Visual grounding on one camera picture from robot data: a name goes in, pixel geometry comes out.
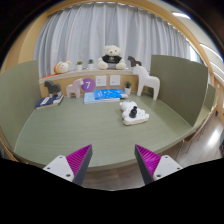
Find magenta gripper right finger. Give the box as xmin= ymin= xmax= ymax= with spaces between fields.
xmin=134 ymin=145 xmax=182 ymax=184

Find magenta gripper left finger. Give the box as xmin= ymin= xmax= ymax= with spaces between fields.
xmin=44 ymin=145 xmax=92 ymax=186

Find black charger plug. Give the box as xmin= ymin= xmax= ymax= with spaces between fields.
xmin=129 ymin=106 xmax=137 ymax=118

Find white round charger adapter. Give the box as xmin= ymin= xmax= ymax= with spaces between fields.
xmin=120 ymin=100 xmax=136 ymax=111

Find white power strip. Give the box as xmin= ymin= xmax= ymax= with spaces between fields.
xmin=122 ymin=108 xmax=149 ymax=125

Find dark navy book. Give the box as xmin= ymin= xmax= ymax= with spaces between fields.
xmin=35 ymin=95 xmax=63 ymax=109

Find light blue booklet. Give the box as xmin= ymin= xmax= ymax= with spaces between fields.
xmin=84 ymin=92 xmax=120 ymax=104

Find small pink wooden horse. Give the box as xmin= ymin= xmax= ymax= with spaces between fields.
xmin=66 ymin=78 xmax=84 ymax=98

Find dark grey wooden horse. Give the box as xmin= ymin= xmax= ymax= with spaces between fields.
xmin=44 ymin=80 xmax=61 ymax=97

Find purple round number seven sign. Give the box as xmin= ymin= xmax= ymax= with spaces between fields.
xmin=81 ymin=78 xmax=96 ymax=92

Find blue book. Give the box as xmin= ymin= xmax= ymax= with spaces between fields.
xmin=94 ymin=89 xmax=128 ymax=100

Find green partition panel right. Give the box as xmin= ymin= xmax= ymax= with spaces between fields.
xmin=150 ymin=55 xmax=208 ymax=126

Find green partition panel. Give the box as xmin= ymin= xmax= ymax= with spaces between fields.
xmin=0 ymin=61 xmax=41 ymax=148
xmin=150 ymin=55 xmax=208 ymax=126

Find small potted plant lower shelf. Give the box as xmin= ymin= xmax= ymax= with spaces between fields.
xmin=124 ymin=81 xmax=132 ymax=95

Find large white wooden horse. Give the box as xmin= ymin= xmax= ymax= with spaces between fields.
xmin=133 ymin=65 xmax=160 ymax=100

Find green partition panel left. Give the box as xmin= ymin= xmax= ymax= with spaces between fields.
xmin=0 ymin=61 xmax=41 ymax=148

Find wooden shelf ledge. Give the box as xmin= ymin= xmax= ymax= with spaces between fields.
xmin=39 ymin=69 xmax=133 ymax=84

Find orange white plush toy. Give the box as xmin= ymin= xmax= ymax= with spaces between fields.
xmin=54 ymin=61 xmax=72 ymax=74

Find small potted plant left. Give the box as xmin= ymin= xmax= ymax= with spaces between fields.
xmin=76 ymin=61 xmax=83 ymax=71

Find small potted plant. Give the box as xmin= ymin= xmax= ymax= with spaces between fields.
xmin=88 ymin=59 xmax=94 ymax=70
xmin=76 ymin=61 xmax=83 ymax=71

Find small potted plant middle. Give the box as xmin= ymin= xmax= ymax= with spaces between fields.
xmin=88 ymin=59 xmax=94 ymax=70

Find small brown horse figurine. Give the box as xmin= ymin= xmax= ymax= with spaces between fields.
xmin=127 ymin=56 xmax=142 ymax=67

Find cream teddy bear black shirt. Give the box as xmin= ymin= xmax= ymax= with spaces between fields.
xmin=97 ymin=45 xmax=126 ymax=70

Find grey white curtain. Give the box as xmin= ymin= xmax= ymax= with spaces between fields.
xmin=34 ymin=3 xmax=189 ymax=77

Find white wall socket left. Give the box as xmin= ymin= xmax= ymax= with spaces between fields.
xmin=95 ymin=76 xmax=106 ymax=87

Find white wall socket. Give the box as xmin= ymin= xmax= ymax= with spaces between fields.
xmin=95 ymin=76 xmax=106 ymax=87
xmin=110 ymin=75 xmax=120 ymax=86

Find white wall socket right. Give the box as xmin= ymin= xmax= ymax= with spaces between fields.
xmin=110 ymin=75 xmax=120 ymax=86

